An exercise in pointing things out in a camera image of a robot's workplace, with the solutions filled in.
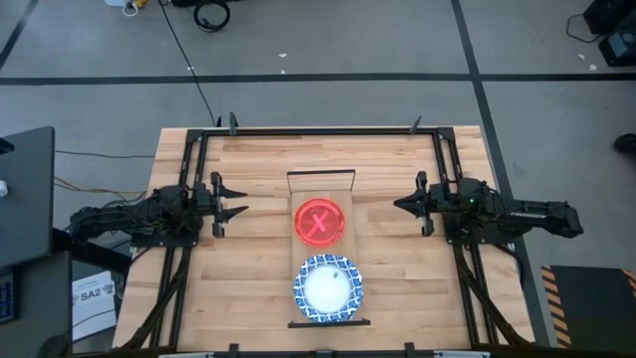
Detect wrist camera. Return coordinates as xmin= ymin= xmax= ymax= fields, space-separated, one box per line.
xmin=429 ymin=181 xmax=451 ymax=205
xmin=192 ymin=182 xmax=213 ymax=206

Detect black equipment box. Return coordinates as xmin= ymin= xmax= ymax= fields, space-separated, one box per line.
xmin=171 ymin=0 xmax=244 ymax=8

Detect black device blue screen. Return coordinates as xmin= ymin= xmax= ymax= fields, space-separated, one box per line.
xmin=0 ymin=268 xmax=21 ymax=325

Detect dark grey desk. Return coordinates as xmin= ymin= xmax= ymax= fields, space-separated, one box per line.
xmin=0 ymin=125 xmax=56 ymax=269

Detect red translucent plastic plate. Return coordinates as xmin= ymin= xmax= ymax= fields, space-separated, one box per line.
xmin=293 ymin=197 xmax=347 ymax=249

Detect blue patterned paper plate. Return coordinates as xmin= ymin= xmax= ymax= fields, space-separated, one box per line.
xmin=292 ymin=253 xmax=365 ymax=324

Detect black platform hazard stripes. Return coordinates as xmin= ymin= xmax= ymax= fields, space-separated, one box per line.
xmin=540 ymin=264 xmax=636 ymax=349

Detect coiled black cable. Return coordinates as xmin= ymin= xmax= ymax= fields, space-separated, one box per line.
xmin=192 ymin=0 xmax=233 ymax=34

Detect wooden shelf black metal frame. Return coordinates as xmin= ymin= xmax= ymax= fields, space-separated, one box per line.
xmin=285 ymin=168 xmax=373 ymax=329

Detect black metal table frame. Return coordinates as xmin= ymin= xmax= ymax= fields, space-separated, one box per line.
xmin=118 ymin=126 xmax=536 ymax=358

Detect person's shoe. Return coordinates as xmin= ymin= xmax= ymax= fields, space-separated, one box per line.
xmin=613 ymin=132 xmax=636 ymax=155

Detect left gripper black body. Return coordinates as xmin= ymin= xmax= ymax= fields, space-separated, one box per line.
xmin=191 ymin=171 xmax=225 ymax=239

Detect white printed manual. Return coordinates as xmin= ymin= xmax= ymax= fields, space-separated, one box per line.
xmin=72 ymin=269 xmax=118 ymax=342

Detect black equipment case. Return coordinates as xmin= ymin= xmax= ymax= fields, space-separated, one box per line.
xmin=581 ymin=0 xmax=636 ymax=36
xmin=598 ymin=27 xmax=636 ymax=69

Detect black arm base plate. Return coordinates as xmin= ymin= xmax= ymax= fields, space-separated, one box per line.
xmin=441 ymin=213 xmax=534 ymax=246
xmin=130 ymin=218 xmax=204 ymax=249

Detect grey cabinet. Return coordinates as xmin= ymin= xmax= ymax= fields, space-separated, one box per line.
xmin=0 ymin=251 xmax=75 ymax=358

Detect yellow cable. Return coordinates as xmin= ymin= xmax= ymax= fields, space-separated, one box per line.
xmin=53 ymin=174 xmax=148 ymax=196

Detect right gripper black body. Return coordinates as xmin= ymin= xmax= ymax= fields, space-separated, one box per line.
xmin=417 ymin=171 xmax=451 ymax=238

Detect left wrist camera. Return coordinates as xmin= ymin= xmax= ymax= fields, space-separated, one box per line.
xmin=192 ymin=182 xmax=213 ymax=206

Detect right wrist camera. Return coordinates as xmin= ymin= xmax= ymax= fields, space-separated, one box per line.
xmin=429 ymin=181 xmax=451 ymax=205

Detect black metal bar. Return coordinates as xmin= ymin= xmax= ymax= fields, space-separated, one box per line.
xmin=52 ymin=227 xmax=133 ymax=275

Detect long thin black cable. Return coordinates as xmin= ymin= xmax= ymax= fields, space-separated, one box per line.
xmin=157 ymin=0 xmax=223 ymax=128

